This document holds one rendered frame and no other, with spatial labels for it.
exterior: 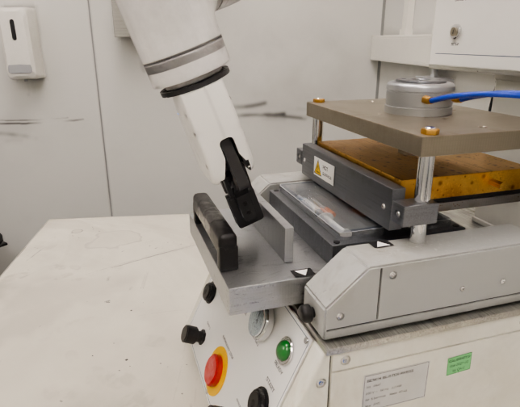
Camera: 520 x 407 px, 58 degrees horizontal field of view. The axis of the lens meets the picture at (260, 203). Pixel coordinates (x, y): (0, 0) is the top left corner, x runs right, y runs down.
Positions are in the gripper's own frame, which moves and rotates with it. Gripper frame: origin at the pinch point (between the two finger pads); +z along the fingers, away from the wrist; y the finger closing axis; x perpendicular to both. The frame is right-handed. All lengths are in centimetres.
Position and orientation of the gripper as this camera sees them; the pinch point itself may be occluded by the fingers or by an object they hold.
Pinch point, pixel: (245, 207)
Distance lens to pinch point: 54.7
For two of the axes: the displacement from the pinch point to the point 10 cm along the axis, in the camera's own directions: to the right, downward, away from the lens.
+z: 3.2, 8.5, 4.1
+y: 3.1, 3.1, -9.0
